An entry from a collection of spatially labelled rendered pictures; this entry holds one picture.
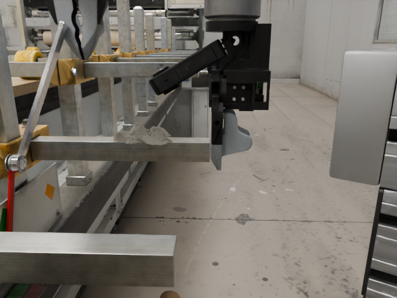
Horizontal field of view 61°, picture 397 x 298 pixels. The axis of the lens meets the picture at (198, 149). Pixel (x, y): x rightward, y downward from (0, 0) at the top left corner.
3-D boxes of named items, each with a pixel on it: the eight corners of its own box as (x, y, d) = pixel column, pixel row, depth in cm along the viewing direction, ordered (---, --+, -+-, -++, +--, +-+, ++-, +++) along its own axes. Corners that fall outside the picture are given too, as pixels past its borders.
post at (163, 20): (168, 95, 222) (166, 16, 208) (168, 96, 219) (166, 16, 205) (163, 95, 222) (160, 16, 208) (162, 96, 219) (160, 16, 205)
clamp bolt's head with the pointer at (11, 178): (24, 262, 46) (28, 154, 47) (13, 268, 44) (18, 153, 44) (11, 262, 46) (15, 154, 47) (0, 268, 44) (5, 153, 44)
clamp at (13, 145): (52, 153, 58) (48, 124, 56) (6, 184, 45) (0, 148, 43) (20, 152, 58) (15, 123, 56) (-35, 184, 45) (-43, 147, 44)
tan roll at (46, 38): (197, 45, 299) (197, 31, 295) (197, 45, 287) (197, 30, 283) (38, 45, 304) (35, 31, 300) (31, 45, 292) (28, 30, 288)
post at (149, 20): (157, 113, 175) (153, 13, 161) (156, 114, 172) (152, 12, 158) (150, 113, 175) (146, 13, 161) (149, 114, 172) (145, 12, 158)
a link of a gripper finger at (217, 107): (222, 148, 46) (224, 82, 44) (211, 147, 46) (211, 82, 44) (221, 138, 51) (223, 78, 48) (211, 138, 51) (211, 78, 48)
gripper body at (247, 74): (268, 115, 46) (274, 19, 42) (204, 115, 46) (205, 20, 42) (260, 106, 53) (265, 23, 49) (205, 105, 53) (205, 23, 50)
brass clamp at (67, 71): (97, 79, 79) (96, 56, 77) (75, 86, 66) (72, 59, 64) (71, 78, 79) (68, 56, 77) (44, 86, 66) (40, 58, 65)
